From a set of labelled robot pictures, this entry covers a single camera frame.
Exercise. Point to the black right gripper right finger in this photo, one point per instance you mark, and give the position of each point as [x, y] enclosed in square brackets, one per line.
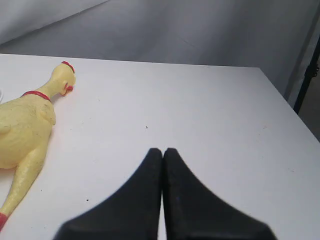
[193, 212]

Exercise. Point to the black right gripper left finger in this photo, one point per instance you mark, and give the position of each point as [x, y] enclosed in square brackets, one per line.
[131, 213]

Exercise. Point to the yellow rubber chicken toy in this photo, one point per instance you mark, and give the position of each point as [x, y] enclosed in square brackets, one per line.
[26, 124]

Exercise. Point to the dark metal stand pole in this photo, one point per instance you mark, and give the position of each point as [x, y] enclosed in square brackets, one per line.
[311, 72]

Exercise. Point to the grey fabric backdrop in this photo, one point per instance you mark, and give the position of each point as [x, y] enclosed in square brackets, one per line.
[269, 34]

